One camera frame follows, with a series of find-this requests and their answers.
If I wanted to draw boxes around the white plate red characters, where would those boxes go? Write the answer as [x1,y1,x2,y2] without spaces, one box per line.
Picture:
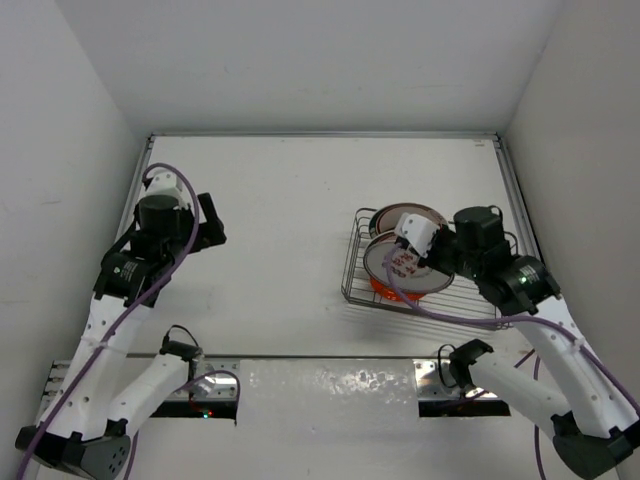
[363,232,453,295]

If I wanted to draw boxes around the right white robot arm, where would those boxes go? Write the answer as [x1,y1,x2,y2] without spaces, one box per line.
[400,206,639,479]

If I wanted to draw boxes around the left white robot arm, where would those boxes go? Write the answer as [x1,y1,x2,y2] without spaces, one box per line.
[15,193,226,479]

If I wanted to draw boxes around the rear white green-rimmed plate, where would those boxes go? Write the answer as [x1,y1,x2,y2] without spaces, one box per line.
[368,202,448,238]

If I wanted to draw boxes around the orange plastic plate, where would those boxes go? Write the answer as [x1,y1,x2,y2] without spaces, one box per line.
[369,277,425,302]

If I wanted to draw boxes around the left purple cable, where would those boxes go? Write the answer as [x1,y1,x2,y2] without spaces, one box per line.
[14,162,240,480]

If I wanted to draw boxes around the purple cable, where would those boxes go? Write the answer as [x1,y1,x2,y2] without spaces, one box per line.
[14,162,240,480]
[382,244,640,480]

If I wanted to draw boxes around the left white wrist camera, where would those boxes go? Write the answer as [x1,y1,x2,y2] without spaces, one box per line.
[141,168,192,209]

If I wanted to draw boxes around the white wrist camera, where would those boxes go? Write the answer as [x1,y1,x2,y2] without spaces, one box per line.
[141,168,192,209]
[394,213,441,258]

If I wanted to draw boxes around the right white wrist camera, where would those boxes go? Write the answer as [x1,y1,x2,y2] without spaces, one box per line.
[394,213,441,258]

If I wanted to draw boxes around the metal wire dish rack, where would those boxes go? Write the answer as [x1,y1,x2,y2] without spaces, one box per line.
[341,208,501,319]

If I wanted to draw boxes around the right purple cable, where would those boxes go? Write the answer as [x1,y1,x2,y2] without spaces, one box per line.
[382,244,640,480]

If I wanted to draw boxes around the right metal mounting bracket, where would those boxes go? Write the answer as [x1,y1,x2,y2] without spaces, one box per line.
[413,357,499,401]

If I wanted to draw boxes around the metal mounting bracket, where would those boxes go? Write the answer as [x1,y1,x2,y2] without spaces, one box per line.
[413,357,499,401]
[166,369,241,402]

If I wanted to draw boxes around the left metal mounting bracket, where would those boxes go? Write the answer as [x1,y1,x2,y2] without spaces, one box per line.
[166,369,241,402]

